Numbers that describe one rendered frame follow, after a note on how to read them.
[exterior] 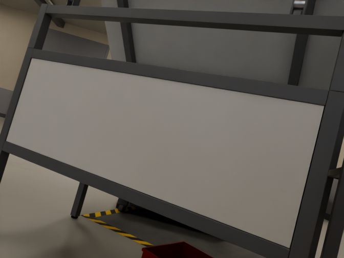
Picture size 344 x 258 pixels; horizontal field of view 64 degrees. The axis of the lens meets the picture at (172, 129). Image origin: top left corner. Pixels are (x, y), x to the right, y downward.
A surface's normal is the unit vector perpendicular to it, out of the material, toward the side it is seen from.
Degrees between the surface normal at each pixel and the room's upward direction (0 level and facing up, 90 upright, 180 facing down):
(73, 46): 90
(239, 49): 131
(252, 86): 90
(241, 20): 90
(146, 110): 90
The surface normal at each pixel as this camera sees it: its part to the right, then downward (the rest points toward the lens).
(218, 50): -0.48, 0.51
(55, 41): 0.04, -0.05
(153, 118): -0.39, -0.17
